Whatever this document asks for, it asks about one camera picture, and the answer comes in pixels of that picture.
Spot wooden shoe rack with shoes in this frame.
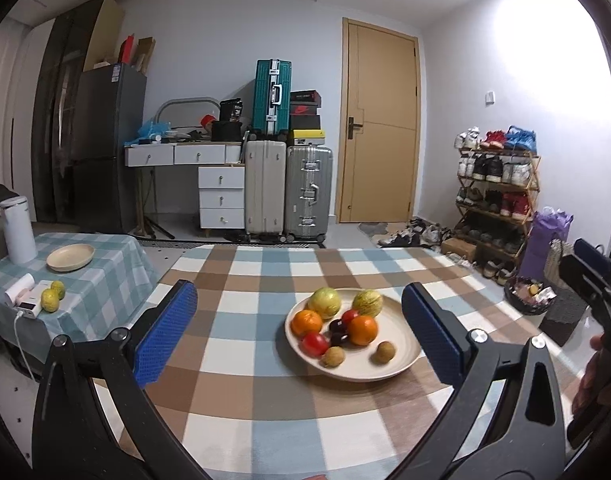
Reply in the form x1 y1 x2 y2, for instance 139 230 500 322
454 125 542 282

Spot blue plastic bag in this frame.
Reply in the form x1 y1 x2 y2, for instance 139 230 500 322
136 119 172 144

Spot large cream plate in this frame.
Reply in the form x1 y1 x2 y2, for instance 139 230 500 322
284 287 422 383

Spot black box on desk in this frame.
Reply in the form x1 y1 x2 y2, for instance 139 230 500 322
210 120 244 143

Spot large red tomato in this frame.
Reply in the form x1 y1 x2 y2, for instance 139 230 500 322
301 332 331 357

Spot small orange mandarin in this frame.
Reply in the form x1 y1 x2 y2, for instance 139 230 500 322
291 309 324 339

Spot white wardrobe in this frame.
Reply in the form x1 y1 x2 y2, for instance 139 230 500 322
0 20 54 221

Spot woven straw bag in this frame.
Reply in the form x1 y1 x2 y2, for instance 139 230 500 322
544 239 577 292

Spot cardboard box on floor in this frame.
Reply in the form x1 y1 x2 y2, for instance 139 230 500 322
440 237 479 264

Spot yellow shoe box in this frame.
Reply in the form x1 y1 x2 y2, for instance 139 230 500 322
290 129 327 147

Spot small cream plate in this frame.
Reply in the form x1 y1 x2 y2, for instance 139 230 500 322
46 243 96 274

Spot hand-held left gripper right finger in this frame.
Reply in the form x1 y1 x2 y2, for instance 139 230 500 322
385 282 567 480

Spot beige suitcase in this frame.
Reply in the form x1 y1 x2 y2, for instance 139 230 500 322
244 139 288 239

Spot dark tall cabinet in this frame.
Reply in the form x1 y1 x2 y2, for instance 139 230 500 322
32 0 107 224

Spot white thermos bottle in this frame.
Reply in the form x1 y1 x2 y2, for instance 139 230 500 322
0 197 38 265

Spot green-yellow melon-like fruit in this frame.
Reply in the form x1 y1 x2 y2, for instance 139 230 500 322
352 289 384 317

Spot wooden door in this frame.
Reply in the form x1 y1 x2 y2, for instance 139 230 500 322
337 17 419 224

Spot teal suitcase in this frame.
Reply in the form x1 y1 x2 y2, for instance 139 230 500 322
252 58 293 136

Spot stack of shoe boxes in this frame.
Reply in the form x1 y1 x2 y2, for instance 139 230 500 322
289 90 321 131

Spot white cable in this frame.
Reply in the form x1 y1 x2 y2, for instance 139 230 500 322
13 311 42 382

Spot purple bag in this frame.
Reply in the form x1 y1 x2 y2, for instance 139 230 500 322
522 206 575 282

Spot white desk with drawers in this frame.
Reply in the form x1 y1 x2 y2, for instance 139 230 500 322
124 142 247 239

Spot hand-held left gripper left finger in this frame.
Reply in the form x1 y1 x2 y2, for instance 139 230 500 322
32 280 214 480

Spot person's right hand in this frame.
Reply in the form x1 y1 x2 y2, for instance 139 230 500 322
573 335 611 415

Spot teal checked tablecloth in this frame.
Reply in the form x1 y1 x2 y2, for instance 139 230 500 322
0 232 160 361

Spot brown and blue checked tablecloth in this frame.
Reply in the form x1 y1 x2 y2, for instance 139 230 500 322
93 245 579 480

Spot grey refrigerator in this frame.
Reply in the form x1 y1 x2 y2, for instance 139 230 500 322
70 65 148 234

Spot black and white striped rug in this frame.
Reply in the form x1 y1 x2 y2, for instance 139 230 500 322
136 236 328 250

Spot black foil bag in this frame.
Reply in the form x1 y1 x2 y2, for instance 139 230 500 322
219 98 244 124

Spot metal chair frame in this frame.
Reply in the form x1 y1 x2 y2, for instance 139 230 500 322
156 98 222 134

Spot silver suitcase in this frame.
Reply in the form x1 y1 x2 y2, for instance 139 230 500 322
285 145 334 243

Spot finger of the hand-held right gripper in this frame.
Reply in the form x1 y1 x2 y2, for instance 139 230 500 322
558 255 611 323
574 238 611 291

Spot large orange mandarin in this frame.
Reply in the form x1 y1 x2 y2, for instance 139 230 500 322
348 315 379 346

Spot dark round basket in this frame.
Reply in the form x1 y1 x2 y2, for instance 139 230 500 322
503 276 557 316

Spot cardboard boxes on cabinet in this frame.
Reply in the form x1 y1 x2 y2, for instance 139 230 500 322
82 0 157 75

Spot pile of shoes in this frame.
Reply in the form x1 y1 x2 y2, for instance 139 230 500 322
377 216 455 249

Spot white handheld device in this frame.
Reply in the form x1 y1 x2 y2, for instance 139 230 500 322
4 273 55 320

